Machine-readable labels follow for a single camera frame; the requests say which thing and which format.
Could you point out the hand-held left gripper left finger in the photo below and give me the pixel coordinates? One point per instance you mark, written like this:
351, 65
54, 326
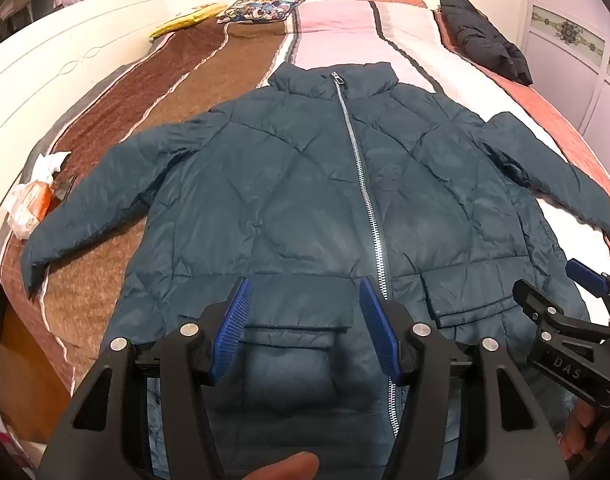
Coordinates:
232, 325

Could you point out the lilac wardrobe with floral trim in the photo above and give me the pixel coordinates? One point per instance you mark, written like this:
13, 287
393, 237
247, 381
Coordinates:
575, 35

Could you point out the colourful patterned pillow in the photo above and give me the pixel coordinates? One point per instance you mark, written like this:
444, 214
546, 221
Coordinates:
265, 5

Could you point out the black folded jacket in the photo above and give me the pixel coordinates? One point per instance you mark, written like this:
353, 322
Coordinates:
477, 35

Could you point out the yellow pillow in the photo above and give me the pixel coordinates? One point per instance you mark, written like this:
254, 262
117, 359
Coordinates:
185, 21

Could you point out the teal puffer jacket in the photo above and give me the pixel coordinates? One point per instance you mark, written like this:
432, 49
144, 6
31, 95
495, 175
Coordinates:
295, 195

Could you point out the white headboard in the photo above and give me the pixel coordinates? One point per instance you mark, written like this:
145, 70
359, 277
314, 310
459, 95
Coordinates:
50, 60

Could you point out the person's right hand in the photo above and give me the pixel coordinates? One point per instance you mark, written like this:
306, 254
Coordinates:
580, 430

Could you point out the person's left hand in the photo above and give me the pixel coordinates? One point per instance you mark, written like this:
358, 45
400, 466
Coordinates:
280, 467

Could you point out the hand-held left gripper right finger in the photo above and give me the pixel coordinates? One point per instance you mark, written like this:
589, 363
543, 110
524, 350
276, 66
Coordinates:
380, 325

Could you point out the crumpled white tissue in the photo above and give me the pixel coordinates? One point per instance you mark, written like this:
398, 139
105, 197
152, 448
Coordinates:
50, 165

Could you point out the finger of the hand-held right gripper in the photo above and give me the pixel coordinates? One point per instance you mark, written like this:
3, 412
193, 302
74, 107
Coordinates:
535, 300
592, 277

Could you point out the striped bed blanket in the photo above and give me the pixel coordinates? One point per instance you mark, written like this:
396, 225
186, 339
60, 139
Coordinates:
335, 25

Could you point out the orange and white plastic packet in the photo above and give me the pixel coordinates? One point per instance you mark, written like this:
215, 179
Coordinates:
30, 205

